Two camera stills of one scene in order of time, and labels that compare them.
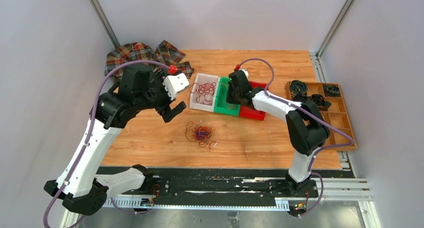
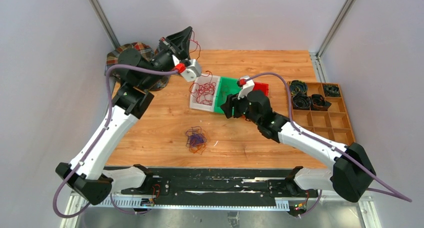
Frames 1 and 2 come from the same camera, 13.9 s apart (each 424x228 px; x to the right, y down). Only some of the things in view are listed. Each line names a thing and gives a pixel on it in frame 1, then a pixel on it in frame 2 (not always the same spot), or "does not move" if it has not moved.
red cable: (206, 89) does not move
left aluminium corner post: (94, 0) does not move
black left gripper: (165, 109) -> (177, 43)
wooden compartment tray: (336, 115) does not move
